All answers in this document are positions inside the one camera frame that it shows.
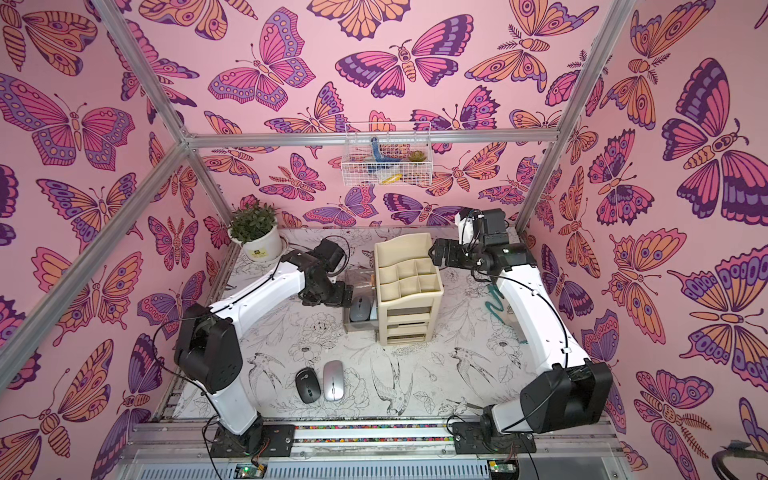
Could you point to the white plant pot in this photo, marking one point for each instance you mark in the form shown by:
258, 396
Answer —
265, 249

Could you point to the green potted plant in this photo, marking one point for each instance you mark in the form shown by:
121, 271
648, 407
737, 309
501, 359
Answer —
252, 222

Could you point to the silver computer mouse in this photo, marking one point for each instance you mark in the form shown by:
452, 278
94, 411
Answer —
333, 381

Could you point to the grey translucent drawer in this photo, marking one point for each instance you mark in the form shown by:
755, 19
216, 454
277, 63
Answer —
363, 282

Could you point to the green coated work glove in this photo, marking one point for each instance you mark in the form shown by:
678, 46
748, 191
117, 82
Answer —
502, 320

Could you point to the cream drawer organizer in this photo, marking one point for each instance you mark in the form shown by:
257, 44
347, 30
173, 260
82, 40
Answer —
409, 289

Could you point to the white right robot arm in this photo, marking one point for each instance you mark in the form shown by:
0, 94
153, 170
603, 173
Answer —
569, 391

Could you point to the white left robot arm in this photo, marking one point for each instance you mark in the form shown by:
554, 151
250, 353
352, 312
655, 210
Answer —
208, 347

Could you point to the white wire basket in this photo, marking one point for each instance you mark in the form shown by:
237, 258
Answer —
396, 153

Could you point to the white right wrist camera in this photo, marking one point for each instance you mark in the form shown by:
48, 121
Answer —
464, 221

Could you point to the black computer mouse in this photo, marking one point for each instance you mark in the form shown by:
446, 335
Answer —
308, 385

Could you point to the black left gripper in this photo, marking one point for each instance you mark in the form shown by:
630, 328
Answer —
339, 300

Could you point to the blue toy in basket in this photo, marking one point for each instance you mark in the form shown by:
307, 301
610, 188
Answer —
380, 162

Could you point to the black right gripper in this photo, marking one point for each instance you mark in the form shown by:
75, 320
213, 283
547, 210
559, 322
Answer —
438, 252

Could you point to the grey computer mouse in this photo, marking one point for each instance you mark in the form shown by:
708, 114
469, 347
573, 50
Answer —
360, 309

